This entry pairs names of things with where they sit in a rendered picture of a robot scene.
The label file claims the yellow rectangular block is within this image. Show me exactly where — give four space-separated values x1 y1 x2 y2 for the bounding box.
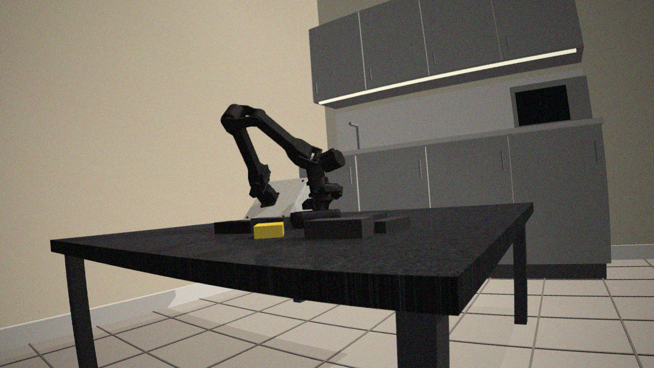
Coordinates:
253 222 284 239

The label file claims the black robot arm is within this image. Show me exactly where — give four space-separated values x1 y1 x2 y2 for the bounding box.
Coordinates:
220 104 345 208

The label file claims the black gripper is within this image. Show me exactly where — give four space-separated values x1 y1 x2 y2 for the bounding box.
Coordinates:
302 174 341 210

